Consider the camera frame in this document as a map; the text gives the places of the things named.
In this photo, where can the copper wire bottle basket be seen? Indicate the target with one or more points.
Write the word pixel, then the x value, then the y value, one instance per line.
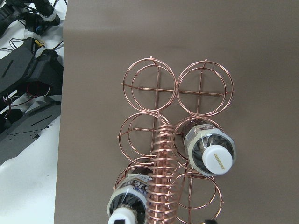
pixel 176 194

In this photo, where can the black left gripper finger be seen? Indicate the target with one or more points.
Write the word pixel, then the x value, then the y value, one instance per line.
pixel 210 221

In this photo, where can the tea bottle near tray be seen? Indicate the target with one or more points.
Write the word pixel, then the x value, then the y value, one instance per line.
pixel 204 146

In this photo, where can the tea bottle middle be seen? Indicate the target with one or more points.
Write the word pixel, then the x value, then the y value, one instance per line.
pixel 127 204

